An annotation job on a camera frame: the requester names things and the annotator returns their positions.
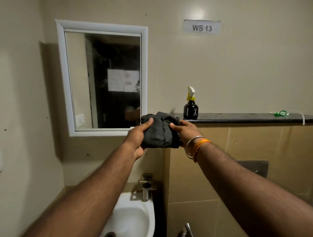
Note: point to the person's right hand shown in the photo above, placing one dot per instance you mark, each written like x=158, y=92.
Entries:
x=186, y=133

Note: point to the person's left hand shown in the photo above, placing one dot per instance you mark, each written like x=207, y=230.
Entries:
x=134, y=141

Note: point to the person's right thumb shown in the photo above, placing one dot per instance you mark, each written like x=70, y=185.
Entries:
x=175, y=127

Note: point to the person's left thumb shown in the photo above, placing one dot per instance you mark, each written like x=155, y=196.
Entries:
x=145, y=124

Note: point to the dark grey cloth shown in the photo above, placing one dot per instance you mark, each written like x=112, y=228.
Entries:
x=160, y=130

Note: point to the person's right forearm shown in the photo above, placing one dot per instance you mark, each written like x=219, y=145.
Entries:
x=249, y=190

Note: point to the person's left forearm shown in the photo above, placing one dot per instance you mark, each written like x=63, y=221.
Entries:
x=80, y=195

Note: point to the silver bangle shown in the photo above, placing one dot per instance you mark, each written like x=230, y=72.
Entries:
x=189, y=146

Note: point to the black spray bottle yellow nozzle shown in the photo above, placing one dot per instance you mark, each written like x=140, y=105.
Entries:
x=190, y=107

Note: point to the steel basin tap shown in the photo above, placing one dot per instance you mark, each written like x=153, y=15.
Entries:
x=146, y=185

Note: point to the white framed mirror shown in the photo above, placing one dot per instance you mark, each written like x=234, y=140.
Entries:
x=102, y=78

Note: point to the dark stone ledge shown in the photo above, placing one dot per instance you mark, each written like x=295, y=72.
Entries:
x=244, y=118

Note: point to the steel flush plate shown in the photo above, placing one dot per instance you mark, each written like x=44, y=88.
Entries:
x=256, y=167

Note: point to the white wash basin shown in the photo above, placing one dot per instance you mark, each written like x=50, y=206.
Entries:
x=133, y=217

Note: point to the green and white plastic item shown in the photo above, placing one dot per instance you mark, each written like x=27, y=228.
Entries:
x=281, y=113

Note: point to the white tube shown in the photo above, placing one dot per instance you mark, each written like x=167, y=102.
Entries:
x=301, y=116

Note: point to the grey wall label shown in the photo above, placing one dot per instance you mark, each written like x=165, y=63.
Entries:
x=202, y=26

